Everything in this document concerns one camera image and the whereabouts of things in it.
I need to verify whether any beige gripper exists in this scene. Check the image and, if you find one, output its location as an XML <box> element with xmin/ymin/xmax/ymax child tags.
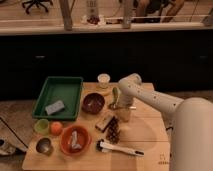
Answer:
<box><xmin>116</xmin><ymin>96</ymin><xmax>133</xmax><ymax>122</ymax></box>

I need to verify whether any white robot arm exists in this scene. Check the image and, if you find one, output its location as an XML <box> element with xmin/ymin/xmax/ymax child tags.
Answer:
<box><xmin>118</xmin><ymin>73</ymin><xmax>213</xmax><ymax>171</ymax></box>

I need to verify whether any purple bowl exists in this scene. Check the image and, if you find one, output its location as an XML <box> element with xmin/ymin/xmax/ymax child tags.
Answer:
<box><xmin>82</xmin><ymin>93</ymin><xmax>105</xmax><ymax>114</ymax></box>

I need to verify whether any orange bowl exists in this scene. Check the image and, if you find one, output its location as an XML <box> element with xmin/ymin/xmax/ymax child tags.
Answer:
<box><xmin>60</xmin><ymin>125</ymin><xmax>91</xmax><ymax>156</ymax></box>

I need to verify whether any grey object in orange bowl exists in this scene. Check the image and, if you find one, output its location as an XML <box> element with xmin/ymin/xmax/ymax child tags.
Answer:
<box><xmin>70</xmin><ymin>131</ymin><xmax>82</xmax><ymax>149</ymax></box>

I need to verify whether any green pepper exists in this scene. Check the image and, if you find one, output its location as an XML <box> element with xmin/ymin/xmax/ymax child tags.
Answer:
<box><xmin>109</xmin><ymin>87</ymin><xmax>119</xmax><ymax>110</ymax></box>

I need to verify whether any wooden block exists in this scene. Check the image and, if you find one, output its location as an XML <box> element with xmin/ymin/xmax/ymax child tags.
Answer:
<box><xmin>95</xmin><ymin>115</ymin><xmax>113</xmax><ymax>132</ymax></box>

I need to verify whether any white cup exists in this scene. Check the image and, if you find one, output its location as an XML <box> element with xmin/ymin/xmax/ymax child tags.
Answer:
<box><xmin>97</xmin><ymin>73</ymin><xmax>110</xmax><ymax>89</ymax></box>

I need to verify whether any bunch of dark grapes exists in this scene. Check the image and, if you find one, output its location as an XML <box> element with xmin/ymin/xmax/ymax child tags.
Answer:
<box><xmin>106</xmin><ymin>118</ymin><xmax>120</xmax><ymax>144</ymax></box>

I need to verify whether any white black dish brush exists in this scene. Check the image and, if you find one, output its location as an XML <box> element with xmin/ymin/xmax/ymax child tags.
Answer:
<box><xmin>96</xmin><ymin>139</ymin><xmax>144</xmax><ymax>156</ymax></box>

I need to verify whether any green plastic tray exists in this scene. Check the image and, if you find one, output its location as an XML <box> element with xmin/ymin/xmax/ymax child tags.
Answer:
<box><xmin>32</xmin><ymin>76</ymin><xmax>83</xmax><ymax>121</ymax></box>

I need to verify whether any grey sponge block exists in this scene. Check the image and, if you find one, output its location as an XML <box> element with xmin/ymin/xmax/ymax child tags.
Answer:
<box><xmin>45</xmin><ymin>100</ymin><xmax>65</xmax><ymax>115</ymax></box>

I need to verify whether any orange ball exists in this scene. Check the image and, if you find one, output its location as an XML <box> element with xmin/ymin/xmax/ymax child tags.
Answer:
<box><xmin>50</xmin><ymin>121</ymin><xmax>63</xmax><ymax>136</ymax></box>

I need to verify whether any light green cup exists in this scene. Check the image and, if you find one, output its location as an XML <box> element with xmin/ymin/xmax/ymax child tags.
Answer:
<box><xmin>34</xmin><ymin>119</ymin><xmax>49</xmax><ymax>135</ymax></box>

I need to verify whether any small metal cup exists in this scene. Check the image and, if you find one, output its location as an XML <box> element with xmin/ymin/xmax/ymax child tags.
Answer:
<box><xmin>36</xmin><ymin>138</ymin><xmax>53</xmax><ymax>155</ymax></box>

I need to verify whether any person sitting in background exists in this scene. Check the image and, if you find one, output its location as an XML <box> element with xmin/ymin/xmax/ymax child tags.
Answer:
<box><xmin>133</xmin><ymin>0</ymin><xmax>185</xmax><ymax>23</ymax></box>

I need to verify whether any black office chair base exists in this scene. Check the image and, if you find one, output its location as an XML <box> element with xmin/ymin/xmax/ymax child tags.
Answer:
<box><xmin>22</xmin><ymin>0</ymin><xmax>53</xmax><ymax>14</ymax></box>

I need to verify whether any wooden post right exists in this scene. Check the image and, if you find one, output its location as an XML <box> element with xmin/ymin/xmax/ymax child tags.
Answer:
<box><xmin>122</xmin><ymin>0</ymin><xmax>133</xmax><ymax>29</ymax></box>

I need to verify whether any wooden post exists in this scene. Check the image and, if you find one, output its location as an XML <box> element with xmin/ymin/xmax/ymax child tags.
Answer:
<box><xmin>59</xmin><ymin>0</ymin><xmax>72</xmax><ymax>31</ymax></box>
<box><xmin>122</xmin><ymin>0</ymin><xmax>133</xmax><ymax>29</ymax></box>

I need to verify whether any wooden post left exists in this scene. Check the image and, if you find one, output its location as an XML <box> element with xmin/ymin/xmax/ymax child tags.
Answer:
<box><xmin>59</xmin><ymin>0</ymin><xmax>72</xmax><ymax>31</ymax></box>

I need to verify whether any black cable on floor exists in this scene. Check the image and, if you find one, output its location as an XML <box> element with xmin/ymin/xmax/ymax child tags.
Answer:
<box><xmin>0</xmin><ymin>116</ymin><xmax>29</xmax><ymax>149</ymax></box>

